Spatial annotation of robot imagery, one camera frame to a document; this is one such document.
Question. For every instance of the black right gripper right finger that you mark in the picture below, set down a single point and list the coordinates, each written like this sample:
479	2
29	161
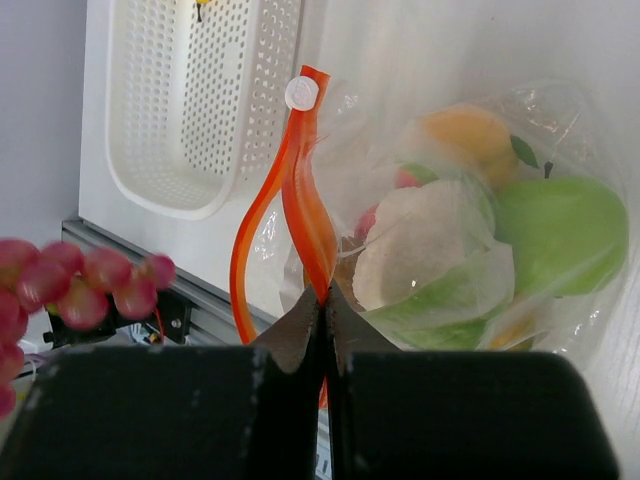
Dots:
455	414

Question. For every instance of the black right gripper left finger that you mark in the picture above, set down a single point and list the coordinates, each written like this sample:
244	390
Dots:
176	412

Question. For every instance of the yellow green mango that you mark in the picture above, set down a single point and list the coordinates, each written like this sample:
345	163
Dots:
513	335

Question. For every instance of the white cauliflower with green leaves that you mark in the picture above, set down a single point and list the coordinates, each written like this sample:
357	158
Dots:
431	274

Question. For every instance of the red grape bunch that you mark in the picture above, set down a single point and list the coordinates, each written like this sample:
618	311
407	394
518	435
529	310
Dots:
77	287

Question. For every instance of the clear zip bag orange zipper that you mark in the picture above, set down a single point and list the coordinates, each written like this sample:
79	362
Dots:
334	163

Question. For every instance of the red peach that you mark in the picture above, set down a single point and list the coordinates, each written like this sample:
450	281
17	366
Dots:
408	175

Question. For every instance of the green apple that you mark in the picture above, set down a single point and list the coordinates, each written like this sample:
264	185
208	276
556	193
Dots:
569	235

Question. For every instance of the orange apricot fruit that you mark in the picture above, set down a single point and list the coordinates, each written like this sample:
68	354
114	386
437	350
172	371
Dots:
482	142

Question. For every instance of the yellow pepper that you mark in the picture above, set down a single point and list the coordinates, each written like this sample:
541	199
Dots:
199	8

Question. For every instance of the white perforated plastic basket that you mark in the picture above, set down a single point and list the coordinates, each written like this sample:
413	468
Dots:
196	111

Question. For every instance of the aluminium mounting rail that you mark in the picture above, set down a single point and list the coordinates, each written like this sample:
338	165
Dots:
208	319

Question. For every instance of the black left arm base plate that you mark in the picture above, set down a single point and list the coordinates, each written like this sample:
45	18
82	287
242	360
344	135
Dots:
120	325

